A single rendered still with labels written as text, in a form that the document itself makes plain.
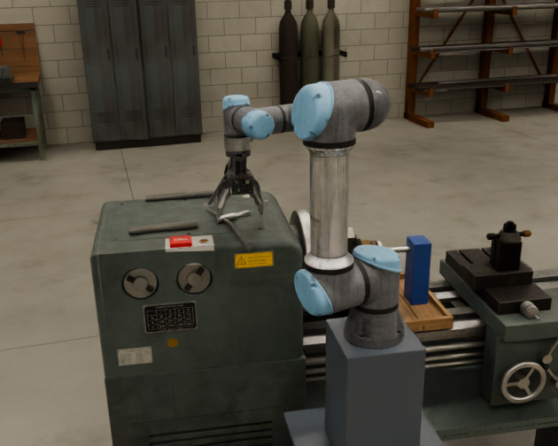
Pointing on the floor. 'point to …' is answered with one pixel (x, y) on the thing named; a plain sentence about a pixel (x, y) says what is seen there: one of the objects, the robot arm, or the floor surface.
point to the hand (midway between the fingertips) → (240, 214)
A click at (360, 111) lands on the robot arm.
